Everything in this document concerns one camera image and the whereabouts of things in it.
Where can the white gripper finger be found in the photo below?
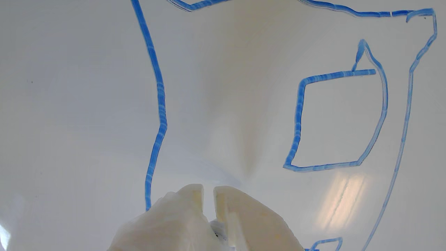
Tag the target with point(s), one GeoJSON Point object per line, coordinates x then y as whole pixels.
{"type": "Point", "coordinates": [167, 223]}
{"type": "Point", "coordinates": [251, 223]}

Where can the large whiteboard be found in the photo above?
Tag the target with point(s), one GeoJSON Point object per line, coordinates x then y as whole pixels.
{"type": "Point", "coordinates": [87, 104]}

